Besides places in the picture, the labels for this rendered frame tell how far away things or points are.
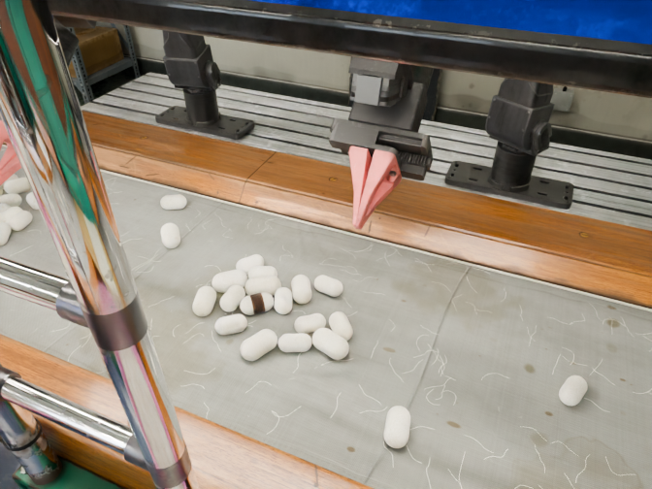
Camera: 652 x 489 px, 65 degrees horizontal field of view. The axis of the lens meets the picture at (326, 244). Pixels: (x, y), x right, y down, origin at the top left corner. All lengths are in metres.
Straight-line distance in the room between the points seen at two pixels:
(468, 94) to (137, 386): 2.39
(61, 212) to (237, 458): 0.26
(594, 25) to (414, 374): 0.34
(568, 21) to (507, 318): 0.37
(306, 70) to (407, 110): 2.28
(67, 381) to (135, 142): 0.44
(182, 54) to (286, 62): 1.86
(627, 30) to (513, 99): 0.57
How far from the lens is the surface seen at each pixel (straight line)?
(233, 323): 0.51
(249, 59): 2.94
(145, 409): 0.27
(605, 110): 2.55
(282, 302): 0.52
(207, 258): 0.61
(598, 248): 0.65
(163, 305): 0.57
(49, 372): 0.51
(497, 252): 0.61
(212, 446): 0.42
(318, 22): 0.26
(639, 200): 0.97
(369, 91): 0.47
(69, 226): 0.20
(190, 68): 1.00
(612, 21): 0.24
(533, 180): 0.92
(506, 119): 0.81
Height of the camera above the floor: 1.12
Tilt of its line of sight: 38 degrees down
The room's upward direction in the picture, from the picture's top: straight up
